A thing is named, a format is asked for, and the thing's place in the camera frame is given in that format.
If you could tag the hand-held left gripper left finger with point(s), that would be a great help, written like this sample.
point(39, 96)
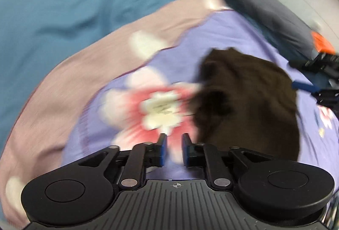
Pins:
point(163, 151)

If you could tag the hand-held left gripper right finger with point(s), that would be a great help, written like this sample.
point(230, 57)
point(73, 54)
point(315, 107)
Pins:
point(185, 151)

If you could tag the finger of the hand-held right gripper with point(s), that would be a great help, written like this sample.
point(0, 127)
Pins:
point(302, 64)
point(303, 86)

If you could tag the dark brown garment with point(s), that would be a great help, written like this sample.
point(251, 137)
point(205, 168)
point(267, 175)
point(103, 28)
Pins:
point(246, 97)

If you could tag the blue garment with lace trim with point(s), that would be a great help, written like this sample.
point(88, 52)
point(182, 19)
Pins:
point(66, 13)

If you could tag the dark grey cloth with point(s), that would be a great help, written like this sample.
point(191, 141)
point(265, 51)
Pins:
point(259, 7)

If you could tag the pink purple floral blanket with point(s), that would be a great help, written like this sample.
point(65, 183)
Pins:
point(106, 66)

